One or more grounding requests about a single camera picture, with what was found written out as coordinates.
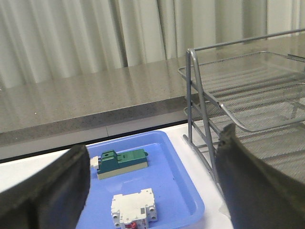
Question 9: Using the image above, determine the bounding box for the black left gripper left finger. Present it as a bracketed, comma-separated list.
[0, 145, 91, 229]

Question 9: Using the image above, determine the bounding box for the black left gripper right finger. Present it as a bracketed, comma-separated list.
[214, 124, 305, 229]

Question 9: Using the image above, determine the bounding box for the silver mesh tray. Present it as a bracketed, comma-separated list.
[190, 51, 305, 132]
[184, 98, 305, 182]

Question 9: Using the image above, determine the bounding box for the green electrical module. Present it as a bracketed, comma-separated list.
[90, 149, 148, 180]

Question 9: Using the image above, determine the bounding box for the blue plastic tray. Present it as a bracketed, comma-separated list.
[77, 131, 205, 229]

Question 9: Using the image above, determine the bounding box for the white circuit breaker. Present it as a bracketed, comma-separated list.
[111, 188, 158, 229]

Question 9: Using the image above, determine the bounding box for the grey stone counter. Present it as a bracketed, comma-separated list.
[0, 33, 305, 147]

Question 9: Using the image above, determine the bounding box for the white pleated curtain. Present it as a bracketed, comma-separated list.
[0, 0, 305, 88]

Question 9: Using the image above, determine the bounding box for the grey metal rack frame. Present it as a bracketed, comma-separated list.
[182, 28, 305, 191]

